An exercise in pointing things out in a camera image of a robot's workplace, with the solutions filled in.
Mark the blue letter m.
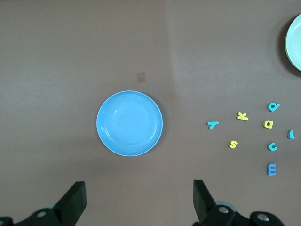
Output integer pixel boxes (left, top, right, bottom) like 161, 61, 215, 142
266, 163, 277, 177

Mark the blue plate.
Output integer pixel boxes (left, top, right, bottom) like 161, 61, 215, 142
96, 90, 164, 157

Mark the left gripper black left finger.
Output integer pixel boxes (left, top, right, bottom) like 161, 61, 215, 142
0, 180, 87, 226

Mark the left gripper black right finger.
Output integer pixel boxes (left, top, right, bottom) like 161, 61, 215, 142
192, 180, 286, 226

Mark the pale green plate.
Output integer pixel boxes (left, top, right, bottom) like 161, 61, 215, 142
285, 13, 301, 72

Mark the teal letter a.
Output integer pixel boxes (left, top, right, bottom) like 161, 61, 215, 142
267, 102, 281, 112

